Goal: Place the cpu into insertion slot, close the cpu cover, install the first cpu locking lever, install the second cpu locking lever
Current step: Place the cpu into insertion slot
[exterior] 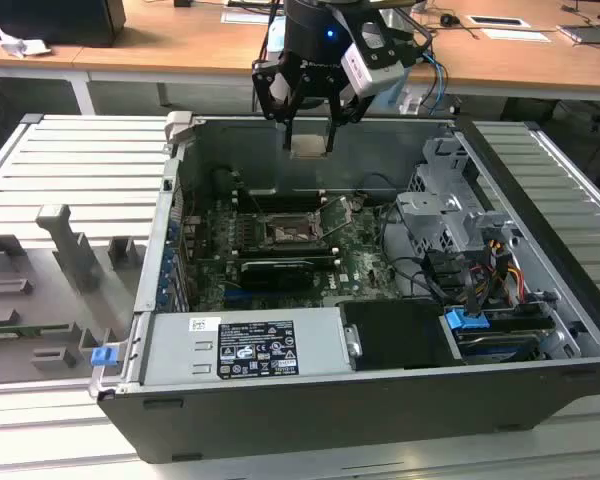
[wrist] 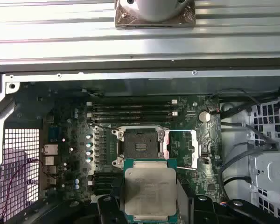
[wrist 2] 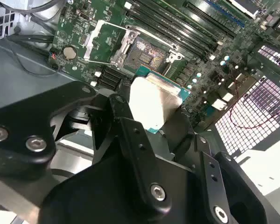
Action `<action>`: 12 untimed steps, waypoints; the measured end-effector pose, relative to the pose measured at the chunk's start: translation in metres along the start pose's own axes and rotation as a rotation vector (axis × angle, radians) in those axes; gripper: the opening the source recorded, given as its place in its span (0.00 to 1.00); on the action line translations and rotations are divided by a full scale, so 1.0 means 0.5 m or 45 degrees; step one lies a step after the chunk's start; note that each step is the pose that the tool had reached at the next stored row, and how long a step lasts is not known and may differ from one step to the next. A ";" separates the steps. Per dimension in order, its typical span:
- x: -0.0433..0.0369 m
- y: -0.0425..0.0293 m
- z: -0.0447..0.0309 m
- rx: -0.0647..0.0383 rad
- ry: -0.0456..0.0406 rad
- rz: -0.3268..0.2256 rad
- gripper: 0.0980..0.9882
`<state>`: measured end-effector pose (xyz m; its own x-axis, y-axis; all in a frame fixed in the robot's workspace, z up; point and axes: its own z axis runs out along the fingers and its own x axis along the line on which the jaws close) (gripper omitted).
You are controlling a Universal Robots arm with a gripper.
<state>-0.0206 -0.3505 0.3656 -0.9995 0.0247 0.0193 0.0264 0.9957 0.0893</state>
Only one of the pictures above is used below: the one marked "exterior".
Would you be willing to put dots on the green motherboard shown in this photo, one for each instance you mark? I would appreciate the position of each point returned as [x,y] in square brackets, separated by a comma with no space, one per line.
[365,260]

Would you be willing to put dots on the blue case latch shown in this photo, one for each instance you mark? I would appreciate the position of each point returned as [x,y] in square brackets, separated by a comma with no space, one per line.
[103,356]

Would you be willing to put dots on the white paper sheet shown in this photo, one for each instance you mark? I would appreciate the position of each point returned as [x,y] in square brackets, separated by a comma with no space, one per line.
[515,35]

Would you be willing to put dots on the white desk document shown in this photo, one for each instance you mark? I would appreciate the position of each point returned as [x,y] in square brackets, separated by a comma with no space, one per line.
[245,17]

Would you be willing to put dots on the grey camera with black bracket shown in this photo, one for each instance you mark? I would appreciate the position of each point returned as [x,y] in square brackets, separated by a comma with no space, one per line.
[377,37]

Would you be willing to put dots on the CPU socket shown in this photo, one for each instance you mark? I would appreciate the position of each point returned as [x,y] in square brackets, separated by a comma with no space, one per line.
[287,232]

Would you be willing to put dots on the grey laptop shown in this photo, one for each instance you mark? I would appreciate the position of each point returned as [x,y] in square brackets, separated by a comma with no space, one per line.
[590,34]

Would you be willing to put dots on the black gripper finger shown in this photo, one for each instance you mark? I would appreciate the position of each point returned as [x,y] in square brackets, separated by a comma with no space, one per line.
[347,107]
[275,90]

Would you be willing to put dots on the silver power supply unit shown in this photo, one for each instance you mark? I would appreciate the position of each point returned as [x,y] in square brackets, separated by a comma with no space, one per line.
[180,350]

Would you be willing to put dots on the black box on desk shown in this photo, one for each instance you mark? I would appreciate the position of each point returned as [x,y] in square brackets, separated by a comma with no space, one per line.
[50,20]

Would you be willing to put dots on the grey parts rack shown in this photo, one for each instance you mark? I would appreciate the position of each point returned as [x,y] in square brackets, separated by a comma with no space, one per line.
[40,280]

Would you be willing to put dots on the hard disk in blue carrier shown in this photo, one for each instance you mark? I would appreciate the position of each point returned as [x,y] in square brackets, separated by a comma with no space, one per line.
[465,320]

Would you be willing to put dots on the square silver CPU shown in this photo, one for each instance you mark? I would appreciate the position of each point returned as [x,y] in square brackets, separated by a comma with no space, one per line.
[307,146]

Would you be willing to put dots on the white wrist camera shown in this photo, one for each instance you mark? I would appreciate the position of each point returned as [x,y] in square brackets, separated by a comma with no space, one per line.
[367,75]

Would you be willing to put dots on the black headset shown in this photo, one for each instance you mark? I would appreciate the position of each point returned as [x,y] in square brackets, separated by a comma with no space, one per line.
[449,20]

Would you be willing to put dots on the wooden desk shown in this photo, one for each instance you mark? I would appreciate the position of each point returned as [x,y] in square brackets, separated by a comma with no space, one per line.
[180,45]

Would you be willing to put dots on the black RAM slot bank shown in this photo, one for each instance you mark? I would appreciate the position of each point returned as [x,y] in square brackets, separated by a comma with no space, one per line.
[275,200]
[280,250]

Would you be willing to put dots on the green RAM stick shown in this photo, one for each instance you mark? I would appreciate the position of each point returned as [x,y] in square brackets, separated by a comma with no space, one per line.
[25,329]

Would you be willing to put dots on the black graphics card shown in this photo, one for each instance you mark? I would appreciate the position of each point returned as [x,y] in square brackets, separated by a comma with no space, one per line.
[275,275]

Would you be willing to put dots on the silver metal drive cage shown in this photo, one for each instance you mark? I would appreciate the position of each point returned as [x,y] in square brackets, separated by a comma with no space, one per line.
[430,215]

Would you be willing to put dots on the crumpled white paper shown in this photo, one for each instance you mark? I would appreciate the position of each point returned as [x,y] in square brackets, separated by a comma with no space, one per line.
[20,45]

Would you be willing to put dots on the black open PC case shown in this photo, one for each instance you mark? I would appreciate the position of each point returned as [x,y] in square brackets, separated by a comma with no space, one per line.
[330,420]

